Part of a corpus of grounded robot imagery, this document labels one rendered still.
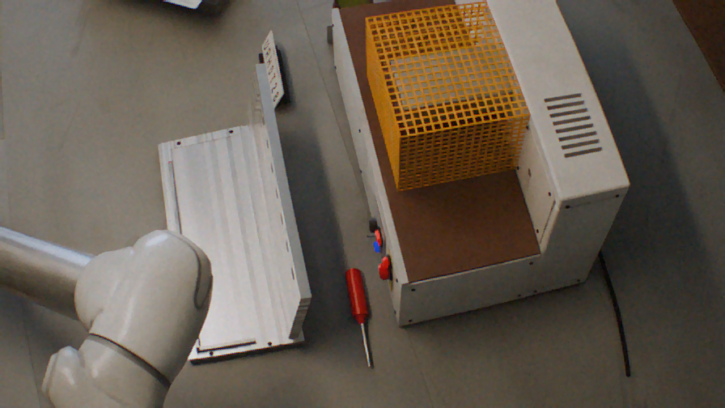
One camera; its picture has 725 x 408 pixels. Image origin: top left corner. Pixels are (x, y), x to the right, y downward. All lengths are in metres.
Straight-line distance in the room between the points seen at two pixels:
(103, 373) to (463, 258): 0.63
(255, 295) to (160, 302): 0.50
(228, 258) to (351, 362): 0.28
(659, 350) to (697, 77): 0.65
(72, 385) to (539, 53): 0.87
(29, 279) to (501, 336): 0.82
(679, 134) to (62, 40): 1.36
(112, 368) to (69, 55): 1.04
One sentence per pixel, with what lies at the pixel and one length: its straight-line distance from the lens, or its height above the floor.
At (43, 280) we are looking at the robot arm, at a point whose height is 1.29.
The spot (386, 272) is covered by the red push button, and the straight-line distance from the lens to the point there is 1.58.
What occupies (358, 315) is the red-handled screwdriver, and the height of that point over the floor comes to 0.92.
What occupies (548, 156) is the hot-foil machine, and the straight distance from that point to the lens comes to 1.40.
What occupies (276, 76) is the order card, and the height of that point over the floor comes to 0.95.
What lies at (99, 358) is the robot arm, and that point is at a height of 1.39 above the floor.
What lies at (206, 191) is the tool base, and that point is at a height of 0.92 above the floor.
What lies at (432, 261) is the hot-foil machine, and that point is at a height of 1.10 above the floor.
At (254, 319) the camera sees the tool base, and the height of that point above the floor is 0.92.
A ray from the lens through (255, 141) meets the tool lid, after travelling 1.74.
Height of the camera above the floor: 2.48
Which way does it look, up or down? 63 degrees down
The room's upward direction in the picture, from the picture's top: 2 degrees counter-clockwise
